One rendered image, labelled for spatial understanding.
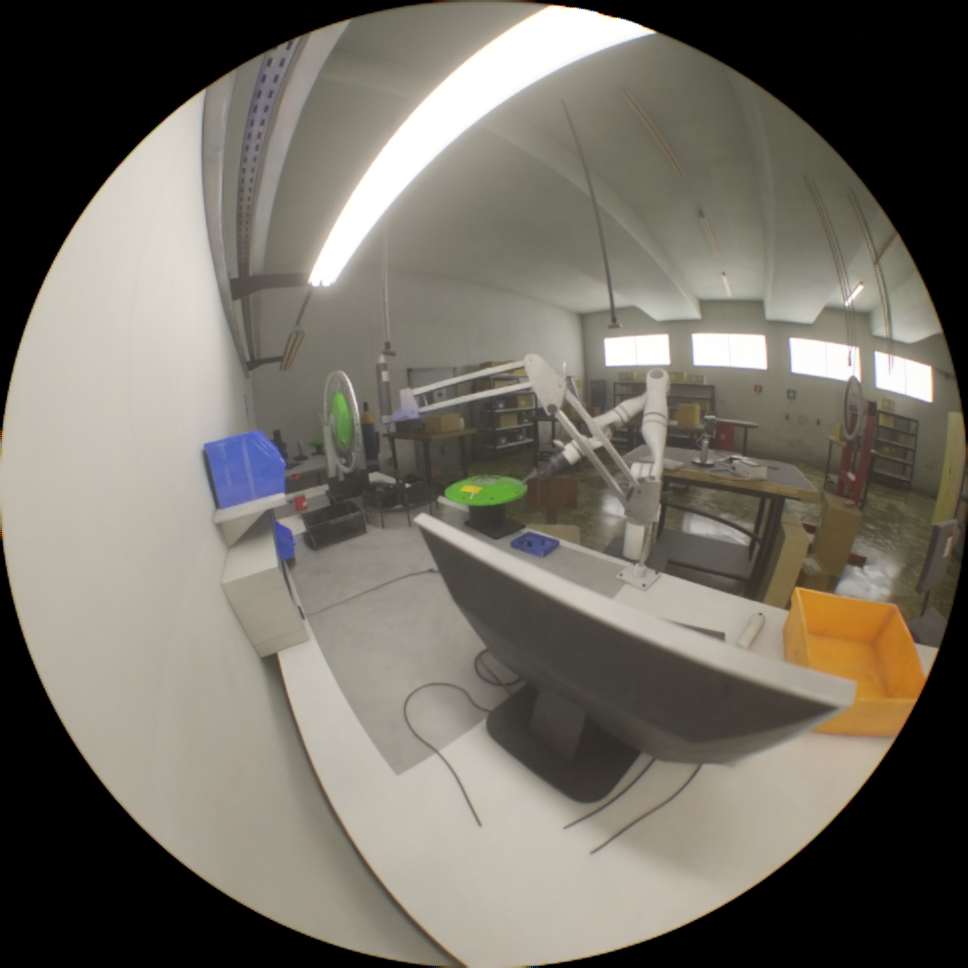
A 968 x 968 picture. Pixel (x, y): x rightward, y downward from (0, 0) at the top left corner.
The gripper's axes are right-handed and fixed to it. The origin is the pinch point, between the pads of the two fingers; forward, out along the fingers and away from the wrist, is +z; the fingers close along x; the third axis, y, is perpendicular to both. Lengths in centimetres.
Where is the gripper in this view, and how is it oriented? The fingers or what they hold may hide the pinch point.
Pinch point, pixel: (523, 481)
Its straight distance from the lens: 114.4
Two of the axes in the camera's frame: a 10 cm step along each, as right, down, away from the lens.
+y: 6.3, 7.5, 1.9
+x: 0.5, -2.8, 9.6
